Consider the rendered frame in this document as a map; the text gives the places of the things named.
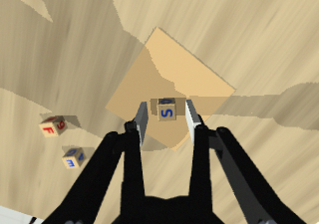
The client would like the tan flat mat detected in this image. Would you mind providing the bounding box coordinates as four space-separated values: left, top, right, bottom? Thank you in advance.
106 28 235 150

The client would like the tan wooden letter block with blue s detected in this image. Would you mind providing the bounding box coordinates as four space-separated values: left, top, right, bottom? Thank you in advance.
158 98 176 121

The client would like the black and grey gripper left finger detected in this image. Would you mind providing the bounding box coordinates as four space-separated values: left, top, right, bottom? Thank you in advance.
41 102 149 224

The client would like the cream letter block with red letter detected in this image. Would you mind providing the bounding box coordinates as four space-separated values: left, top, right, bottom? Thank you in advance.
39 115 68 137

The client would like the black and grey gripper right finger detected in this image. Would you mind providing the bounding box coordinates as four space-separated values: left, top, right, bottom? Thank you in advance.
185 100 307 224

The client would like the wooden letter block with blue letters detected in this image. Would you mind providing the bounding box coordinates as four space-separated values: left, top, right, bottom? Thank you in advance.
62 147 86 169

